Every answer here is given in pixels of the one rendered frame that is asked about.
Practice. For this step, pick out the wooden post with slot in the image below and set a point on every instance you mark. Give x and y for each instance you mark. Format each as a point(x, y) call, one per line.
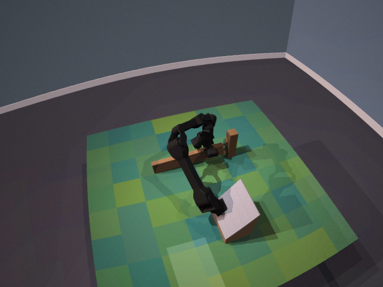
point(231, 143)

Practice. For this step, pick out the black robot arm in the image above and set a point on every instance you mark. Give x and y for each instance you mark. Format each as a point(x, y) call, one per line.
point(178, 149)

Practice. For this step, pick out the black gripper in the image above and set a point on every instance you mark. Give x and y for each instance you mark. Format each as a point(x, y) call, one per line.
point(210, 151)

